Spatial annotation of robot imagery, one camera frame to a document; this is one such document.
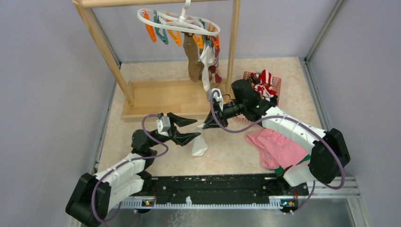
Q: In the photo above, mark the wooden clothes rack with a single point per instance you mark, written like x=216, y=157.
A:
x=153, y=76

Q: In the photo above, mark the purple striped tan sock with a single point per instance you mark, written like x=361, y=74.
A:
x=214, y=74

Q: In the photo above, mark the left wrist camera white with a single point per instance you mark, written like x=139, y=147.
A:
x=163, y=125

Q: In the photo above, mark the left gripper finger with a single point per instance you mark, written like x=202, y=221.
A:
x=183, y=139
x=180, y=121

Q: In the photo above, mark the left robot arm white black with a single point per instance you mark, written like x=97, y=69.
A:
x=95, y=195

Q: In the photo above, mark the brown sock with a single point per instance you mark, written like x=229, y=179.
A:
x=195, y=66

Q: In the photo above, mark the pink cloth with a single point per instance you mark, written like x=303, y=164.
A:
x=276, y=150

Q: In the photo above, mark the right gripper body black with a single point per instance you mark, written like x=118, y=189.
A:
x=230, y=110

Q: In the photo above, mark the white round clip hanger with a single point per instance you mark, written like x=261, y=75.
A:
x=165, y=26

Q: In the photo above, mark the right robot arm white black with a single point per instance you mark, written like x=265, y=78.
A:
x=327, y=149

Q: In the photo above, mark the pink plastic basket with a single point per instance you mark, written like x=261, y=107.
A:
x=274, y=83

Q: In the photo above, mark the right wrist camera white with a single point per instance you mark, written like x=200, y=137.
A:
x=216, y=95

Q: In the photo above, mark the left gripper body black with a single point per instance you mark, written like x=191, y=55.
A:
x=171, y=131

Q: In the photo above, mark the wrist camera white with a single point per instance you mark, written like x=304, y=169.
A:
x=216, y=95
x=163, y=125

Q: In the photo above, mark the red white striped sock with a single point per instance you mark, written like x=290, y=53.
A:
x=262, y=83

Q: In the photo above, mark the purple striped sock maroon cuff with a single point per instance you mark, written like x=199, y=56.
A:
x=216, y=57

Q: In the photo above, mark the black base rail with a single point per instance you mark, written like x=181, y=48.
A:
x=246, y=191

